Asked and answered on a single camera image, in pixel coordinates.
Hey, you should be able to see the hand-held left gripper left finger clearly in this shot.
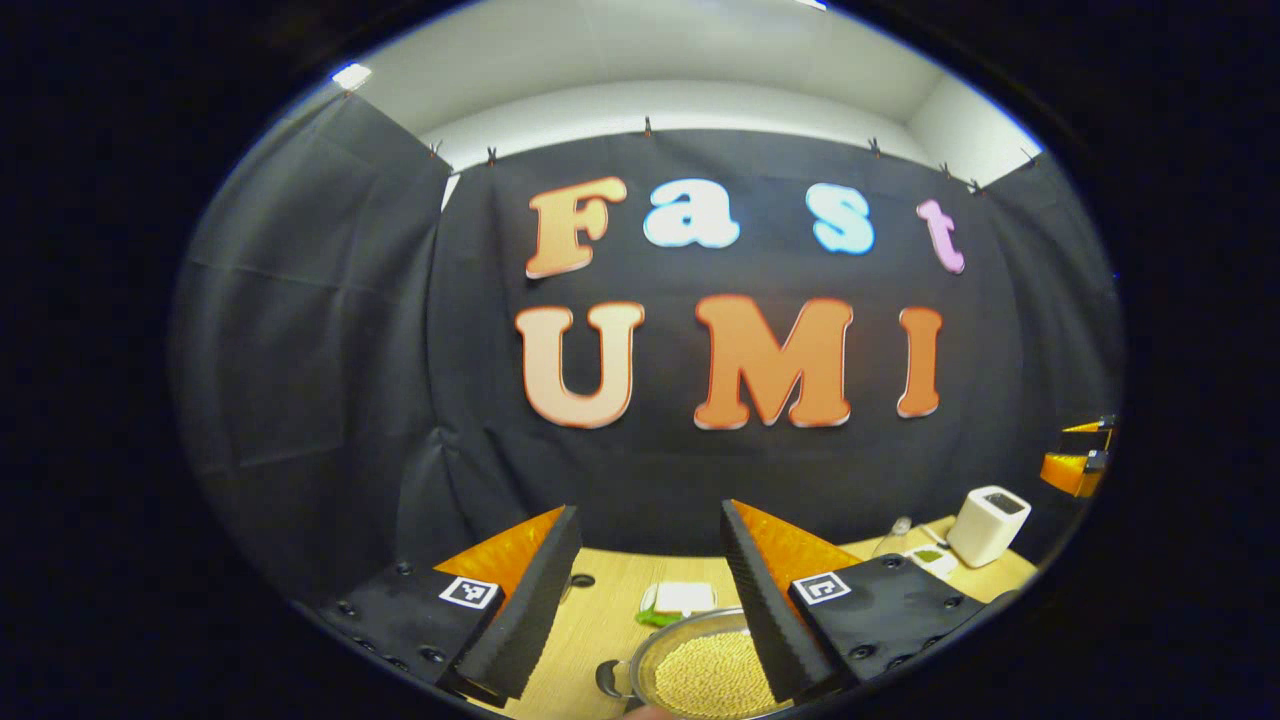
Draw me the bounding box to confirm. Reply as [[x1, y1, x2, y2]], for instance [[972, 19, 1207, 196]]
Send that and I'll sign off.
[[300, 503, 584, 706]]

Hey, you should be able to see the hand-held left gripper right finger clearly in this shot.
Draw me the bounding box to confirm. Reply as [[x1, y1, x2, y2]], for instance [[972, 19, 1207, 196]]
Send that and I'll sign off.
[[720, 498, 991, 703]]

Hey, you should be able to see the pile of yellow soybeans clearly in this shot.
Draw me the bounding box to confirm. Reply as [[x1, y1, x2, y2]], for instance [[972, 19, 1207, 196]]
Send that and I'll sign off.
[[655, 630, 783, 719]]

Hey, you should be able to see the steel pot with black handles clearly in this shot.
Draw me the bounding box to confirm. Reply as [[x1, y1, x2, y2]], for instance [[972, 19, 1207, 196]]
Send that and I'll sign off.
[[596, 607, 801, 720]]

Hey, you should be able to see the sandwich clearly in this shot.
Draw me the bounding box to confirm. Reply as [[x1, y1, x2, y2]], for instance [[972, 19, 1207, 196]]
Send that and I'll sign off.
[[638, 581, 719, 629]]

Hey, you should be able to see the white toaster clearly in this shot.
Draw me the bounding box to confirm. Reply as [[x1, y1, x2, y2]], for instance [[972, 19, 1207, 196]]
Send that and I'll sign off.
[[946, 485, 1032, 569]]

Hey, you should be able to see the white divided bean tray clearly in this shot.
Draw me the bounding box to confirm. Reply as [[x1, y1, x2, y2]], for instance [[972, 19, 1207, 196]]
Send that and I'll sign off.
[[905, 545, 959, 581]]

